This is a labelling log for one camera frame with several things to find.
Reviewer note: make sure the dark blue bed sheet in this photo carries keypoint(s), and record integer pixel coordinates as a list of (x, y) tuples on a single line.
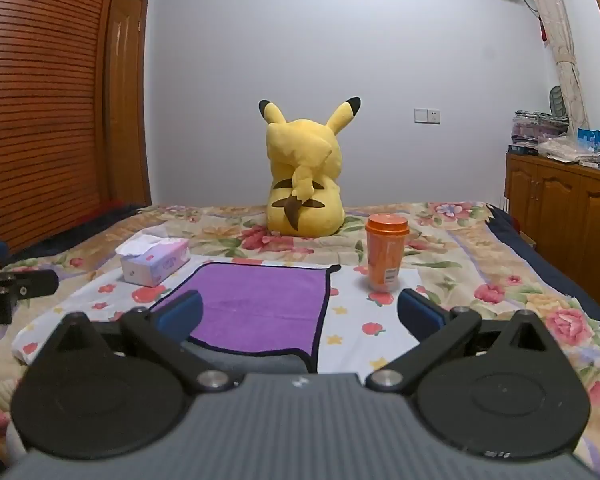
[(555, 270)]

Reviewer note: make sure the yellow plush toy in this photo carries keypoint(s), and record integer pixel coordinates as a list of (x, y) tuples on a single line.
[(305, 180)]

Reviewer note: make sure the beige patterned curtain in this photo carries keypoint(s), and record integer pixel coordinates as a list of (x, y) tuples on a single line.
[(562, 50)]

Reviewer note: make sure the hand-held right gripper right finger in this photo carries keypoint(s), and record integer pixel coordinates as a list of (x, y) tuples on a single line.
[(422, 312)]

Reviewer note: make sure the clear plastic bag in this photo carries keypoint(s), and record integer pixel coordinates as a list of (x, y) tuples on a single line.
[(565, 149)]

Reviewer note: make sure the stack of folded cloths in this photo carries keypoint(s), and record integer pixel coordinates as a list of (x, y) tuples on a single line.
[(537, 127)]

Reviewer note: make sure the orange lidded cup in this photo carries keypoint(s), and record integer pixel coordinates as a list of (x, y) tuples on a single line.
[(386, 255)]

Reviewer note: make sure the white wall switch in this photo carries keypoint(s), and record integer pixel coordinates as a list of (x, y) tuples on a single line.
[(427, 115)]

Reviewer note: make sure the wooden cabinet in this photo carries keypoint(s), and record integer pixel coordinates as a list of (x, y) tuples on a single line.
[(565, 210)]

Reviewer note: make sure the purple tissue box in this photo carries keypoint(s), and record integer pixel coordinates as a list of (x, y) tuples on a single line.
[(152, 262)]

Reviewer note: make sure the floral blanket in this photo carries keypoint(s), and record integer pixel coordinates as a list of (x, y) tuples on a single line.
[(485, 265)]

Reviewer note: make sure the wooden louvred wardrobe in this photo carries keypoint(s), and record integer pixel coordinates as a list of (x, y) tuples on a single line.
[(35, 110)]

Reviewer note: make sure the grey mesh chair back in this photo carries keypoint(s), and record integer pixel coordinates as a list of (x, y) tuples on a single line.
[(558, 100)]

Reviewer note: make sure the black flat box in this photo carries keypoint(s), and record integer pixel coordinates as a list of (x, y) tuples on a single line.
[(522, 150)]

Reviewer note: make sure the purple towel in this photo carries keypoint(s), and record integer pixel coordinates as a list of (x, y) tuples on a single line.
[(260, 300)]

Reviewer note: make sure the blue paper bag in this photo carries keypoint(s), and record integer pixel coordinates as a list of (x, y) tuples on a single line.
[(594, 141)]

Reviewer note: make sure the white strawberry print cloth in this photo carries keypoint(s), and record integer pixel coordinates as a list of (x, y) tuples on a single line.
[(352, 312)]

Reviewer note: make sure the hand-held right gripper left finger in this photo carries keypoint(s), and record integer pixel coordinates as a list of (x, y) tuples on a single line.
[(182, 310)]

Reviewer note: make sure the grey towel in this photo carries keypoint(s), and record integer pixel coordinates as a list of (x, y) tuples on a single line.
[(260, 361)]

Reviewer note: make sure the wooden door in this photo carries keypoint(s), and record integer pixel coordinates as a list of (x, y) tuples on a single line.
[(125, 100)]

